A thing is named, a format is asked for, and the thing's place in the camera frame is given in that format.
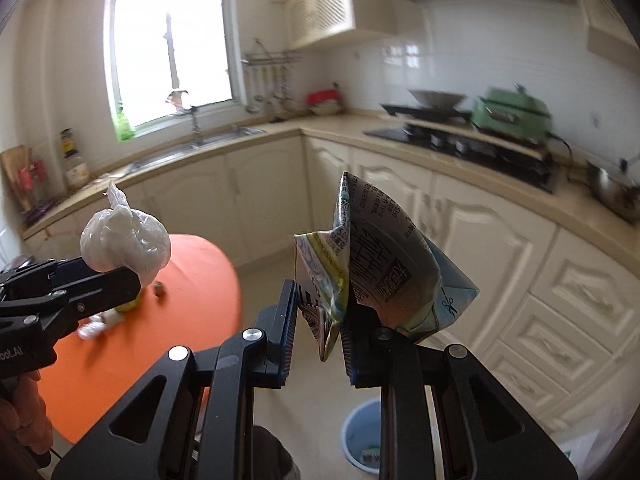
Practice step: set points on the white bag green mark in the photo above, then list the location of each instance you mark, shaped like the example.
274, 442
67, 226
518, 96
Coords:
582, 455

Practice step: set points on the person's left hand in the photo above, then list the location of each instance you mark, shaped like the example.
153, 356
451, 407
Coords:
32, 415

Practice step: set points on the green plastic bottle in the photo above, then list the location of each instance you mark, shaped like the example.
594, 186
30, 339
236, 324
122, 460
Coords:
124, 127

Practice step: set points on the clear jar white label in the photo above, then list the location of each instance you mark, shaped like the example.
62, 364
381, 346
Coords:
76, 174

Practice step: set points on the dark sauce bottle yellow label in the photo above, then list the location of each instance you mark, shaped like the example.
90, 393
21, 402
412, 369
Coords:
69, 145

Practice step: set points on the light blue plastic bin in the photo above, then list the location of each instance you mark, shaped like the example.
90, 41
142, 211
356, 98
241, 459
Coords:
362, 430

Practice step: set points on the orange round table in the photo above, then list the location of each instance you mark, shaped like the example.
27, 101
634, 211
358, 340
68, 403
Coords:
190, 290

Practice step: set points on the stainless steel sink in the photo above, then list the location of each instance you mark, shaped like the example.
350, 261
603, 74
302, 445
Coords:
210, 142

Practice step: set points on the cream kitchen base cabinets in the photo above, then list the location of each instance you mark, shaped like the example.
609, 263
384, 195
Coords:
490, 240

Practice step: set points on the white framed window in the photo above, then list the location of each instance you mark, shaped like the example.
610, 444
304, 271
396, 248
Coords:
150, 35

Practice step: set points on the red kitchen tools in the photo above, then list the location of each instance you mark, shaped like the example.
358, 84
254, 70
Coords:
31, 182

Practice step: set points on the white crumpled paper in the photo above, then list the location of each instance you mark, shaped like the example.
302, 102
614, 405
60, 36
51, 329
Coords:
92, 331

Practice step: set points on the pale green white wrapper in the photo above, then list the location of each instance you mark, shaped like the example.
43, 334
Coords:
117, 312

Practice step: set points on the metal sink faucet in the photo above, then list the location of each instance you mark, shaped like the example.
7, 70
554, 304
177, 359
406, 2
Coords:
196, 127

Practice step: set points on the small brown nut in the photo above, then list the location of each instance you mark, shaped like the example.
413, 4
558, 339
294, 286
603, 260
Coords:
160, 290

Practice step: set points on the black gas stove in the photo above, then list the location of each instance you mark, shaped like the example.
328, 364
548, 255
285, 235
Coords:
450, 142

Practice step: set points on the person's dark trouser leg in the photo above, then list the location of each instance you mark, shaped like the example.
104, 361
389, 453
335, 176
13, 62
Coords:
275, 455

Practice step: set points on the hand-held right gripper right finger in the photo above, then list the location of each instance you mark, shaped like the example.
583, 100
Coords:
350, 366

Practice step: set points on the knotted white plastic bag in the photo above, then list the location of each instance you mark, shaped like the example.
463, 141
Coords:
125, 240

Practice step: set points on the grey wok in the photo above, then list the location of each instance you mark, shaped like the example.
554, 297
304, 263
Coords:
437, 99

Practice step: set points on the green electric cooking pot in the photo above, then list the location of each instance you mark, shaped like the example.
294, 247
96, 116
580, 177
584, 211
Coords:
510, 115

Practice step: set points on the row of hanging utensils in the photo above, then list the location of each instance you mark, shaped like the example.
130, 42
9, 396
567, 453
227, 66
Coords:
270, 87

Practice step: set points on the red and white container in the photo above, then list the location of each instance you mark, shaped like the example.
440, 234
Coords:
325, 100

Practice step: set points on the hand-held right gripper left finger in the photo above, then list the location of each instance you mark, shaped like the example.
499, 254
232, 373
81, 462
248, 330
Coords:
291, 340

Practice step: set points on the metal wall utensil rack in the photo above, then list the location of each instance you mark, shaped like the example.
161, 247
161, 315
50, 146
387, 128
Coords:
272, 57

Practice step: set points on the printed milk carton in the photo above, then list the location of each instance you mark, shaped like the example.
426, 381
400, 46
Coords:
380, 240

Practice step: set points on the cream lattice wall cabinet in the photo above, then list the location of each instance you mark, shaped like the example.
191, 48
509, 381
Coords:
325, 10

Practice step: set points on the small red white item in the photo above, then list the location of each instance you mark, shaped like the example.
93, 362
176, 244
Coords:
178, 100

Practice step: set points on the wooden cutting board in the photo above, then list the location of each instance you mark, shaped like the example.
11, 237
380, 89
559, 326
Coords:
12, 175

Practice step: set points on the heap of discarded wrappers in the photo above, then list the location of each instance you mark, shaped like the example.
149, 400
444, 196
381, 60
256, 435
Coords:
371, 456

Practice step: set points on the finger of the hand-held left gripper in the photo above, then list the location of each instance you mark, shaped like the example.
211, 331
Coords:
100, 290
45, 270

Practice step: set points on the purple flat item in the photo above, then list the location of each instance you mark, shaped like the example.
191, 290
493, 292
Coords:
42, 210

